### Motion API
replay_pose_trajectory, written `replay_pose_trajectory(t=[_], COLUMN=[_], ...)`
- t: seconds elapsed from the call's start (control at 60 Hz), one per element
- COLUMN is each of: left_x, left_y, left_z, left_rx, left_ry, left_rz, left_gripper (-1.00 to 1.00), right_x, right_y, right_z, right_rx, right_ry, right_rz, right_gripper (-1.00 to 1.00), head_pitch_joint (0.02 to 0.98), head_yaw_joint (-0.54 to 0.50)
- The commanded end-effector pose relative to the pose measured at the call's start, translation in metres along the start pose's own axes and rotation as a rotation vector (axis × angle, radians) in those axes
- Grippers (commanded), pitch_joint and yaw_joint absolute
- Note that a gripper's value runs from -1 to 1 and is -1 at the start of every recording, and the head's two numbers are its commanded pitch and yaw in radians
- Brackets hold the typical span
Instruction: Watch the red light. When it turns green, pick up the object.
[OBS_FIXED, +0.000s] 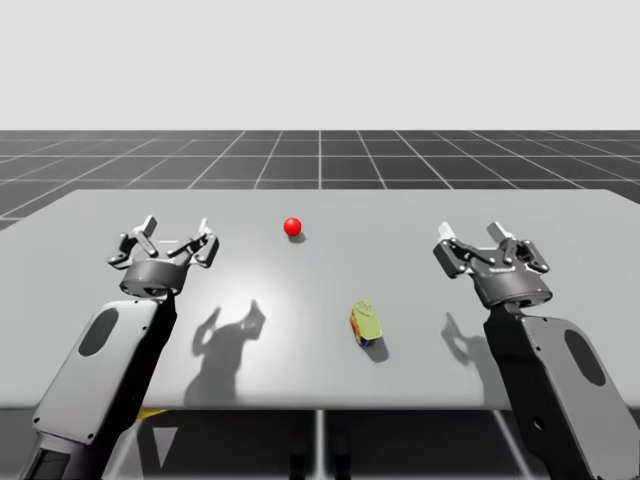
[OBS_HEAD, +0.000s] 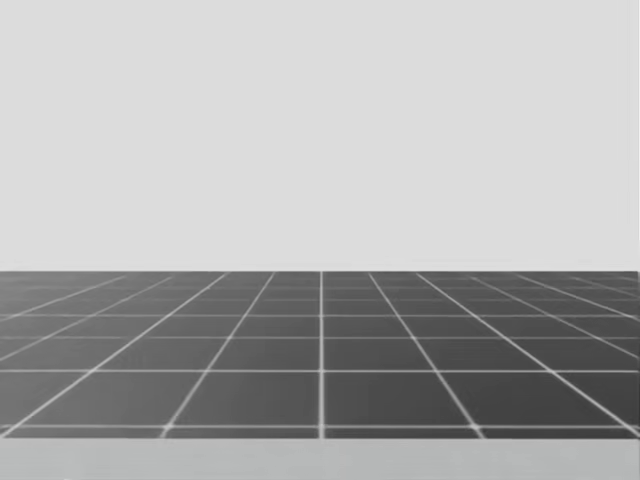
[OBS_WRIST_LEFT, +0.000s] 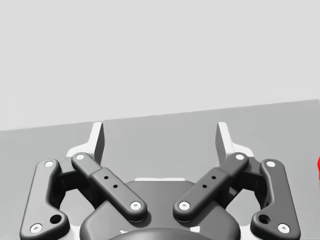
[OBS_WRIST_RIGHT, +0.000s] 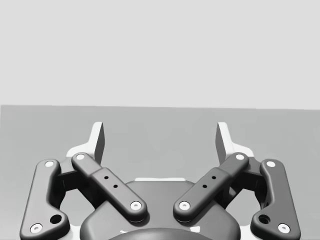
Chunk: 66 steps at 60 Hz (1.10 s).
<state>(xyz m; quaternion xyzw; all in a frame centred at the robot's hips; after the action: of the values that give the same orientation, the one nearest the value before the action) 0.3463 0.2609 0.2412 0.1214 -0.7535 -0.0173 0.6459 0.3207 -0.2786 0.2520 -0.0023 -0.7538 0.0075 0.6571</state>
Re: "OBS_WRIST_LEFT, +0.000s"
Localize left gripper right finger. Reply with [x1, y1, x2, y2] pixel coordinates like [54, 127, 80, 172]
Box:
[172, 121, 302, 240]

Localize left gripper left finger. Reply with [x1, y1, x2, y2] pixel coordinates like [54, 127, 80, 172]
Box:
[19, 121, 148, 240]

